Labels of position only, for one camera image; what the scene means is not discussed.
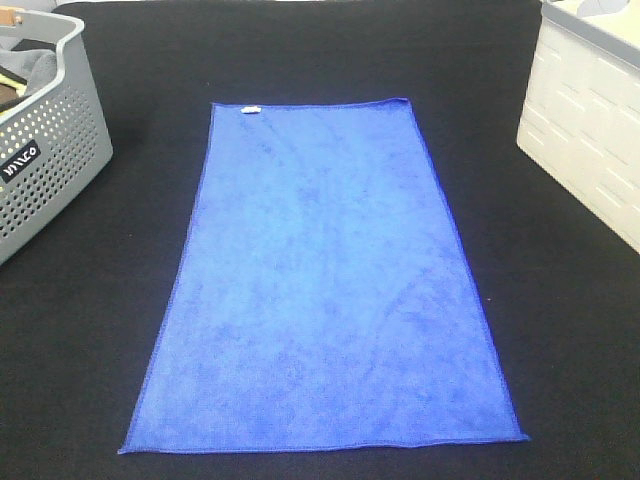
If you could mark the blue microfiber towel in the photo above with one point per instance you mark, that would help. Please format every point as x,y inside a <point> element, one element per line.
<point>323,299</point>

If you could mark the black tablecloth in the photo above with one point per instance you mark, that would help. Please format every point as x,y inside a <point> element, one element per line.
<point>82,303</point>

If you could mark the grey perforated plastic basket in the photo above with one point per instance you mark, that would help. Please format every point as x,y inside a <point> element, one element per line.
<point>54,143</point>

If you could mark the white plastic storage bin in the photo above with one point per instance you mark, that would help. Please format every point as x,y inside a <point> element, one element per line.
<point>580,116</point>

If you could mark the grey towel in basket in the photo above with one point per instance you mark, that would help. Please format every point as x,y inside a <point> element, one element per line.
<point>25,72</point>

